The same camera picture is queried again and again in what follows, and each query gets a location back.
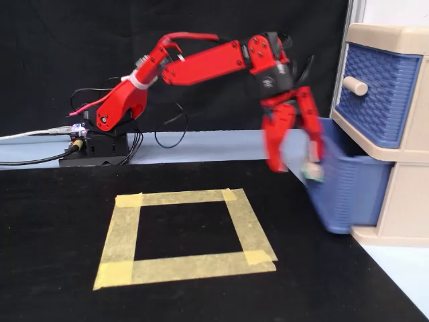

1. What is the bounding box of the beige plastic drawer cabinet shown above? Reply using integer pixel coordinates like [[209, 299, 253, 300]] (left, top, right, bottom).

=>
[[330, 22, 429, 248]]

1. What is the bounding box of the yellow masking tape strip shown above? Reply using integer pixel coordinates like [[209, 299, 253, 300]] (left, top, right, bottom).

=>
[[93, 193, 144, 291], [221, 188, 278, 266], [93, 250, 278, 291], [115, 188, 247, 207]]

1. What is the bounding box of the blue woven-pattern drawer, bare handle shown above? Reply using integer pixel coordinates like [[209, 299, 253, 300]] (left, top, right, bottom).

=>
[[334, 42, 422, 149]]

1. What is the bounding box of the black power cable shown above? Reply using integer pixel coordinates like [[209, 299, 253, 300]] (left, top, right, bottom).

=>
[[0, 139, 84, 166]]

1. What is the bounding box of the controller board with LEDs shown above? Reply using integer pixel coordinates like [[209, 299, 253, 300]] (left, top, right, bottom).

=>
[[68, 123, 90, 139]]

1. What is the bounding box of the black backdrop cloth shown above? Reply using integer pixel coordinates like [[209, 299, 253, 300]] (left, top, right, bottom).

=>
[[0, 0, 350, 136]]

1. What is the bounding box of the silver USB cable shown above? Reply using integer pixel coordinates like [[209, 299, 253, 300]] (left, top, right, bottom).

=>
[[0, 125, 73, 142]]

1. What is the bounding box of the green tape on drawer handle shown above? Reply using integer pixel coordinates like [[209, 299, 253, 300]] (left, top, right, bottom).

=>
[[300, 167, 326, 184]]

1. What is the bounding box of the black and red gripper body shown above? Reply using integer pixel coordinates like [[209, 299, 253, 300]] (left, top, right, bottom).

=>
[[253, 63, 298, 103]]

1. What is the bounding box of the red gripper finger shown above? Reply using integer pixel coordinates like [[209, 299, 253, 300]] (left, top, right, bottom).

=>
[[261, 101, 298, 174], [296, 86, 326, 164]]

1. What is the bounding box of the thin black servo wire bundle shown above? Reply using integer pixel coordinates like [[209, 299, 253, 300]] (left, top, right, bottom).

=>
[[70, 32, 316, 166]]

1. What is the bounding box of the blue woven-pattern drawer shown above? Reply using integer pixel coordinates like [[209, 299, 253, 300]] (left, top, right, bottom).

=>
[[290, 116, 393, 235], [334, 42, 422, 149]]

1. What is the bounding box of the black table mat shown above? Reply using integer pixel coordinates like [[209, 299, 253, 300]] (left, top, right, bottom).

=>
[[0, 159, 429, 322]]

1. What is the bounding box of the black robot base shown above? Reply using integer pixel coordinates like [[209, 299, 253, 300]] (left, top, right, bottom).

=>
[[58, 112, 141, 168]]

